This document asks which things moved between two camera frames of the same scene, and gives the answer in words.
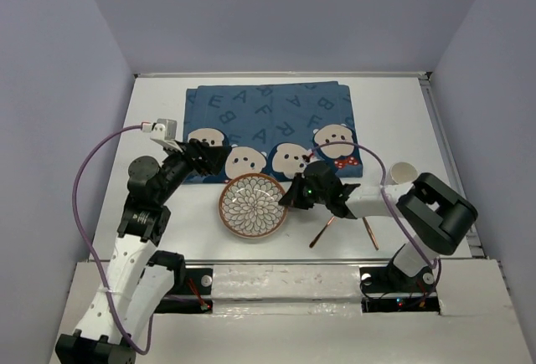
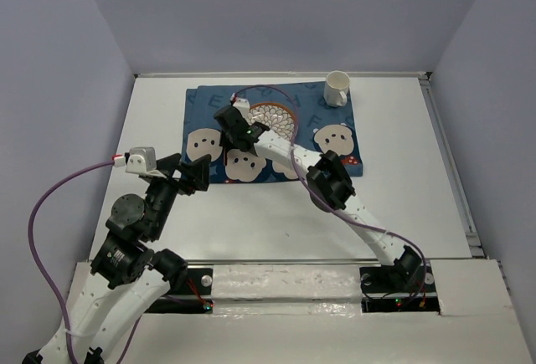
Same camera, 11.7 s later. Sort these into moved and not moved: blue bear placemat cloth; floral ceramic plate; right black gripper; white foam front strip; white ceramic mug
Moved: right black gripper; white ceramic mug; floral ceramic plate
Not moved: white foam front strip; blue bear placemat cloth
